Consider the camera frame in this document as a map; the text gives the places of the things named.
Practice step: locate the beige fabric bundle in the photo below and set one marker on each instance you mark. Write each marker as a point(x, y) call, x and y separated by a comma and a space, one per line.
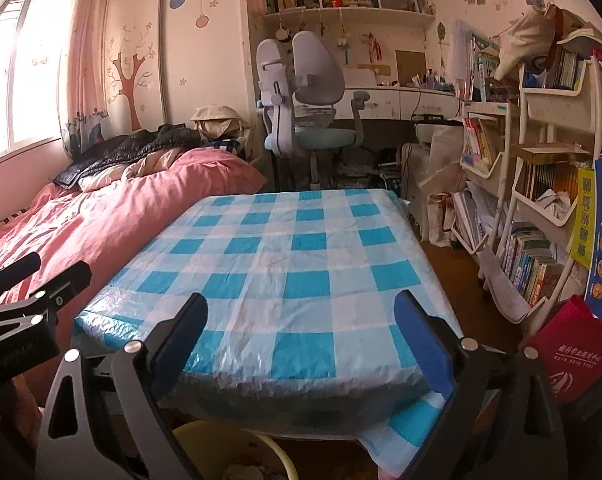
point(216, 117)

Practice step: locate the pink duvet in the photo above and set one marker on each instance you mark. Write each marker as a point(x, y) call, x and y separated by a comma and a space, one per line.
point(106, 210)

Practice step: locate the window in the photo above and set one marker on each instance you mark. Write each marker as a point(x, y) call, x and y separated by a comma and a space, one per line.
point(26, 85)

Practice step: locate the cream cloth bag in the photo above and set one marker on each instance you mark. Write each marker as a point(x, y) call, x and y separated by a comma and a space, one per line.
point(526, 40)

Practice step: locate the yellow bin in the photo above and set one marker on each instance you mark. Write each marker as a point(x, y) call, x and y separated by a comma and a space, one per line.
point(191, 440)

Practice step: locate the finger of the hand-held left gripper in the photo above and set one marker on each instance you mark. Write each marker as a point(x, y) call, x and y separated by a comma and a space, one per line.
point(71, 280)
point(16, 272)

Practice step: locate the white tote bag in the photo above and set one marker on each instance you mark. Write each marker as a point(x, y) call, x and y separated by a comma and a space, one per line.
point(438, 220)

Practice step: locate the wardrobe with tree decal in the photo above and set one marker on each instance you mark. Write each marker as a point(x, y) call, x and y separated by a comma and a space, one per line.
point(201, 60)

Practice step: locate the grey desk chair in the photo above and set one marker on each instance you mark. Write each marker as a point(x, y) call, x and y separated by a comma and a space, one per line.
point(316, 70)

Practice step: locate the brown cork board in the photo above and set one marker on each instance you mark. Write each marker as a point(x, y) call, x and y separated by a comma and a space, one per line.
point(410, 67)

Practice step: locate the white desk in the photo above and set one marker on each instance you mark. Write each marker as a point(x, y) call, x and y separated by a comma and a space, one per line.
point(396, 100)

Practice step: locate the blue plaid cloth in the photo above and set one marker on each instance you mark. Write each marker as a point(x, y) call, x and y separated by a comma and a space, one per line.
point(228, 146)

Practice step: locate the tall white book rack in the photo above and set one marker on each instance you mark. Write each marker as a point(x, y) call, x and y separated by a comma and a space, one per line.
point(546, 200)

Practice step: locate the beige blanket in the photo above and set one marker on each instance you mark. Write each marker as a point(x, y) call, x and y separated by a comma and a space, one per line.
point(146, 162)

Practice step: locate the pink curtain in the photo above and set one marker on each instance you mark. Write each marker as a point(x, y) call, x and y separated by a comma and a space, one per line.
point(86, 60)

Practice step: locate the black puffer jacket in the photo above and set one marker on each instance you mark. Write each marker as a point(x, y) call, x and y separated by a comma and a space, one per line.
point(131, 147)

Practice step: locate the blue checkered tablecloth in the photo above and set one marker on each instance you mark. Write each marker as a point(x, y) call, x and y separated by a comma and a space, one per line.
point(281, 260)

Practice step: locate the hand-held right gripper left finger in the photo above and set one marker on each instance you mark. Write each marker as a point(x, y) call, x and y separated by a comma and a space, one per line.
point(181, 345)

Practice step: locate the yellow printed sign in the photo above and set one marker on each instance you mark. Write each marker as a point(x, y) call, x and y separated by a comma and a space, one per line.
point(583, 215)

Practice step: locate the red tote bag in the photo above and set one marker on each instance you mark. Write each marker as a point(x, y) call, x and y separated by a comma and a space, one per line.
point(571, 350)

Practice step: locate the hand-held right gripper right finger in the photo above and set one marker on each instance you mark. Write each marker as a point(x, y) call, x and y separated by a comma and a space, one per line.
point(421, 350)

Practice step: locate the pile of magazines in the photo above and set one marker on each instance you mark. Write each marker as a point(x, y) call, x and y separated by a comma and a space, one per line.
point(366, 175)

